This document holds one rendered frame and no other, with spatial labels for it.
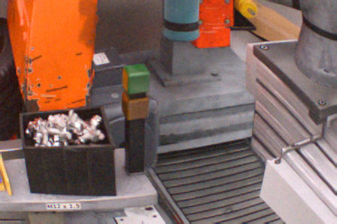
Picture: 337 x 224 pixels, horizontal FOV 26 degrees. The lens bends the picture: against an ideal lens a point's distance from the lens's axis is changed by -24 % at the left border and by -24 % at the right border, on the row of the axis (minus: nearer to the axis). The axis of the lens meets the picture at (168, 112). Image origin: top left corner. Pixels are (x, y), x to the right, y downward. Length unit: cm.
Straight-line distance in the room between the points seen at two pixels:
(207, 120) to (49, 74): 83
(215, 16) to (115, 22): 120
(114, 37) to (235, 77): 84
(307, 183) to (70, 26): 69
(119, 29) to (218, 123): 99
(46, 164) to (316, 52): 60
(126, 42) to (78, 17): 157
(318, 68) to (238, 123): 123
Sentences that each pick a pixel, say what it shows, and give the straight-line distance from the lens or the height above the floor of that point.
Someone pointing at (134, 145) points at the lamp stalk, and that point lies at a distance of 165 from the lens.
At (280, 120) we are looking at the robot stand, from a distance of 141.
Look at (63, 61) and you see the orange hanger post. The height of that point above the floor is 64.
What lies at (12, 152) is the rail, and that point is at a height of 38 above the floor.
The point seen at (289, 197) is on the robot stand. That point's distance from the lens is 118.
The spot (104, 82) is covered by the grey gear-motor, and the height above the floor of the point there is 39.
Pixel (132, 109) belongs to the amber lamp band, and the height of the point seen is 59.
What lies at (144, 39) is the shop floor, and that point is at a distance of 324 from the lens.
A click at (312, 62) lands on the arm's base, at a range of 127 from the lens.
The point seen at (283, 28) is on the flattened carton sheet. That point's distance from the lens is 349.
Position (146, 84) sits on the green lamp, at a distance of 159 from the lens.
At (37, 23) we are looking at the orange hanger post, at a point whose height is 75.
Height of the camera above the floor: 139
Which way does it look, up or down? 30 degrees down
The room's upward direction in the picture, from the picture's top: 2 degrees clockwise
